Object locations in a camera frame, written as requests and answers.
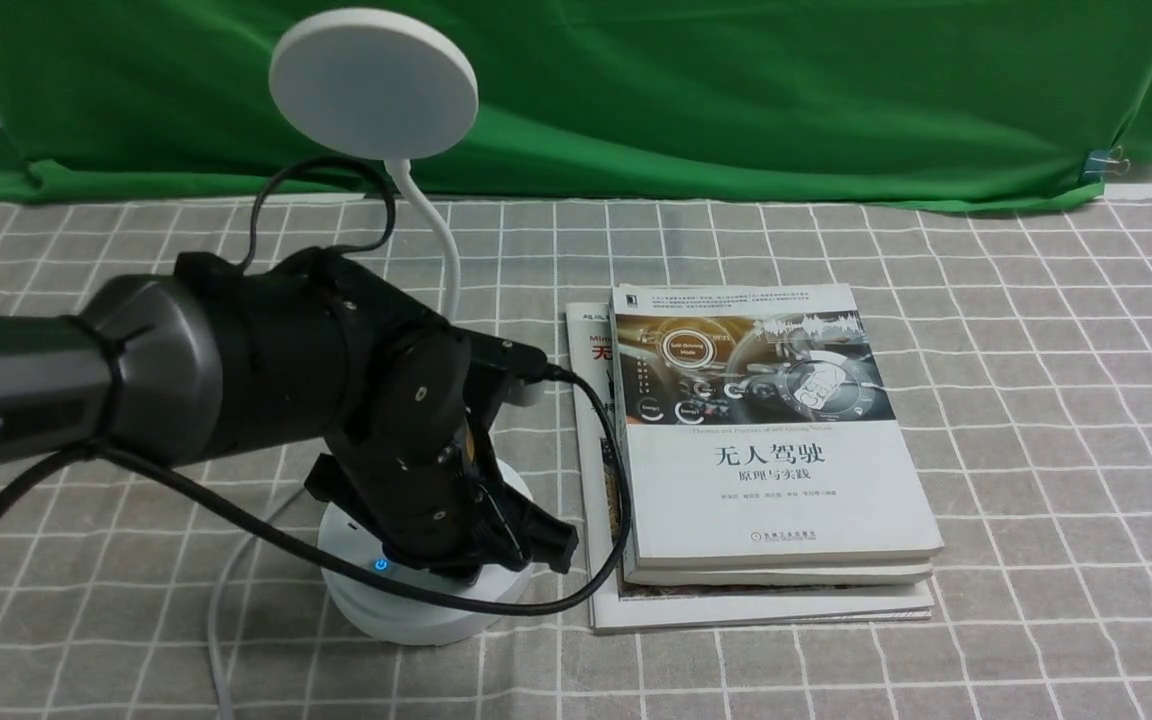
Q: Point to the green backdrop cloth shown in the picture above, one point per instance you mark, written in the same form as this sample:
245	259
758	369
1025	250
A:
946	105

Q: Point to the bottom magazine with red title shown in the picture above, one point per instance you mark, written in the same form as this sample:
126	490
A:
618	607

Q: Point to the grey checkered tablecloth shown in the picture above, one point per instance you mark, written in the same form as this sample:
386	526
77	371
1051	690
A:
1020	355

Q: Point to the blue binder clip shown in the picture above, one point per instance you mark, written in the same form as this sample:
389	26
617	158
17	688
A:
1101	165

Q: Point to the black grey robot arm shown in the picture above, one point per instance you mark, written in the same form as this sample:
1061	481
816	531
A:
209	362

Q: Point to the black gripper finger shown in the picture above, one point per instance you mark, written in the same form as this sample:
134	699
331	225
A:
516	533

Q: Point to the middle book under textbook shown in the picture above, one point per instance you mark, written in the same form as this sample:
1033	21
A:
884	573

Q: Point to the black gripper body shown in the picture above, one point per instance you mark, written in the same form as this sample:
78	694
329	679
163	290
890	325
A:
411	462

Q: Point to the white desk lamp with base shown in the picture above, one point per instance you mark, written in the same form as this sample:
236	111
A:
379	85

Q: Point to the white self-driving textbook top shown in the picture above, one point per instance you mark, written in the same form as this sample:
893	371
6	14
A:
757	431

